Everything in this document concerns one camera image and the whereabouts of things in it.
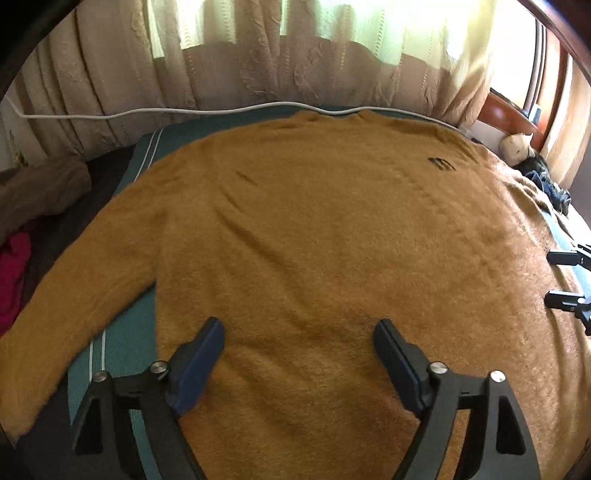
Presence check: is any pink garment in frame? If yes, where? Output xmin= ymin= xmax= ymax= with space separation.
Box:
xmin=0 ymin=231 xmax=33 ymax=335

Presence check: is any beige patterned curtain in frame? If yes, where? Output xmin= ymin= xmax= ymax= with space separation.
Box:
xmin=14 ymin=0 xmax=497 ymax=148

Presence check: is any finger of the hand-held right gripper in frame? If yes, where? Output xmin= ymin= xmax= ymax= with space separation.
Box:
xmin=547 ymin=244 xmax=591 ymax=269
xmin=544 ymin=290 xmax=591 ymax=335

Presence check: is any black fuzzy item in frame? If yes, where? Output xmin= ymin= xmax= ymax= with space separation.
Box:
xmin=519 ymin=154 xmax=550 ymax=178

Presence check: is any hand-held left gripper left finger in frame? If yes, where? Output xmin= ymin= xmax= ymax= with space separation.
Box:
xmin=70 ymin=316 xmax=226 ymax=480

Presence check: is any mustard fuzzy sweater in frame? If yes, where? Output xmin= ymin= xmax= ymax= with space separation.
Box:
xmin=0 ymin=110 xmax=591 ymax=480

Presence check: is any white cable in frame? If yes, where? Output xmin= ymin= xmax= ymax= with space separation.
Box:
xmin=9 ymin=99 xmax=462 ymax=132

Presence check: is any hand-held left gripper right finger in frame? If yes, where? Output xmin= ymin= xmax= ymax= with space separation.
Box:
xmin=373 ymin=318 xmax=541 ymax=480

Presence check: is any dark cloth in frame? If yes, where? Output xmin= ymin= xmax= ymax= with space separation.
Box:
xmin=0 ymin=148 xmax=139 ymax=480

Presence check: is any cream stuffed toy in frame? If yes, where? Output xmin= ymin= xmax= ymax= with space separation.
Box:
xmin=501 ymin=131 xmax=534 ymax=164

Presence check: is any wooden headboard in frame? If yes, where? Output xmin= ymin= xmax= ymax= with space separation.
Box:
xmin=477 ymin=0 xmax=591 ymax=158

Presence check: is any brown garment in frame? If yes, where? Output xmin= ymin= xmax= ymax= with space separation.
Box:
xmin=0 ymin=159 xmax=93 ymax=243

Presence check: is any dark blue cloth item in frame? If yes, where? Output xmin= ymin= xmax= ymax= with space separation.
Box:
xmin=526 ymin=168 xmax=571 ymax=215

